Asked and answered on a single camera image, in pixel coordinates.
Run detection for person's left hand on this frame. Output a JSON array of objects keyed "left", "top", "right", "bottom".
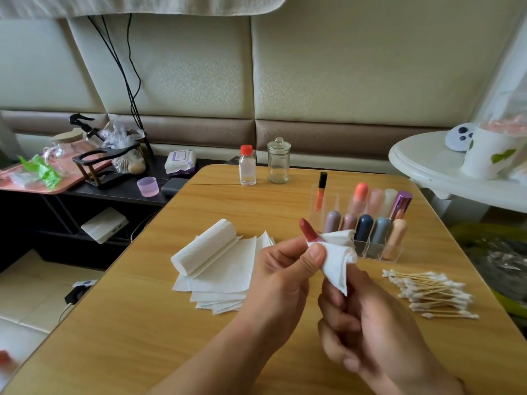
[{"left": 239, "top": 234, "right": 328, "bottom": 354}]

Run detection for person's right hand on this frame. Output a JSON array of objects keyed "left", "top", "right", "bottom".
[{"left": 317, "top": 263, "right": 466, "bottom": 395}]

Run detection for stack of white tissues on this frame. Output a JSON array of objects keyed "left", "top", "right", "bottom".
[{"left": 170, "top": 218, "right": 277, "bottom": 316}]

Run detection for white tissue sheet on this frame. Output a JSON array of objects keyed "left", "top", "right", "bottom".
[{"left": 309, "top": 229, "right": 360, "bottom": 296}]

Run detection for pile of cotton swabs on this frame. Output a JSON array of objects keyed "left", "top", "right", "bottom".
[{"left": 381, "top": 269, "right": 480, "bottom": 320}]

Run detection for red lipstick pink tube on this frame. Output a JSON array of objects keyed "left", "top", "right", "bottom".
[{"left": 300, "top": 218, "right": 321, "bottom": 244}]

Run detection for clear acrylic lipstick organizer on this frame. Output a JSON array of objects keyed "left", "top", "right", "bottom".
[{"left": 315, "top": 171, "right": 413, "bottom": 258}]

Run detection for clear bottle red cap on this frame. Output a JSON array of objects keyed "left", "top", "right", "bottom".
[{"left": 238, "top": 144, "right": 258, "bottom": 188}]

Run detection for glass jar with lid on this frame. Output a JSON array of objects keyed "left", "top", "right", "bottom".
[{"left": 267, "top": 136, "right": 291, "bottom": 184}]

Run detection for yellow-green bin with bag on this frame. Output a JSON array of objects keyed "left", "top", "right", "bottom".
[{"left": 448, "top": 222, "right": 527, "bottom": 326}]

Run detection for wet wipes pack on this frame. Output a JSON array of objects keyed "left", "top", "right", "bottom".
[{"left": 165, "top": 149, "right": 198, "bottom": 176}]

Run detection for small purple plastic cup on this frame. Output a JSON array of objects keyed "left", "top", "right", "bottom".
[{"left": 137, "top": 177, "right": 161, "bottom": 198}]

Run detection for white power bank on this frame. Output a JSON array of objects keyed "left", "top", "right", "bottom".
[{"left": 80, "top": 207, "right": 130, "bottom": 245}]

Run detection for black low shelf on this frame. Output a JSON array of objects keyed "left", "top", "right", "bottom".
[{"left": 0, "top": 156, "right": 240, "bottom": 272}]

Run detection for white round side table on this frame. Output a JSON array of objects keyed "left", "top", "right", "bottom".
[{"left": 389, "top": 131, "right": 527, "bottom": 202}]

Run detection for white mug green leaf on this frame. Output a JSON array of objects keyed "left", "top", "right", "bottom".
[{"left": 461, "top": 119, "right": 527, "bottom": 181}]

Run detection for white panda figure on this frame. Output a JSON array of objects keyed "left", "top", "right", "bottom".
[{"left": 445, "top": 122, "right": 477, "bottom": 153}]

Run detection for crumpled clear plastic bag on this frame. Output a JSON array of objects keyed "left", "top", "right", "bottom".
[{"left": 99, "top": 121, "right": 149, "bottom": 175}]

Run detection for pink tray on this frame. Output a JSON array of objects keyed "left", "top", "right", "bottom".
[{"left": 0, "top": 148, "right": 108, "bottom": 196}]

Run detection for beige padded backrest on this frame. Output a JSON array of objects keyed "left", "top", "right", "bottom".
[{"left": 0, "top": 0, "right": 527, "bottom": 165}]

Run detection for black clip tool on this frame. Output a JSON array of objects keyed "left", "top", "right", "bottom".
[{"left": 69, "top": 113, "right": 104, "bottom": 135}]

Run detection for jar with wooden lid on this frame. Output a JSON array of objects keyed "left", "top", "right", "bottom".
[{"left": 45, "top": 129, "right": 83, "bottom": 161}]

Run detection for green plastic wrapper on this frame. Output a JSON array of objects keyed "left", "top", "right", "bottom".
[{"left": 16, "top": 154, "right": 63, "bottom": 191}]

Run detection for black cables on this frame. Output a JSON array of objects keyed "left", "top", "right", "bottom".
[{"left": 86, "top": 14, "right": 153, "bottom": 157}]

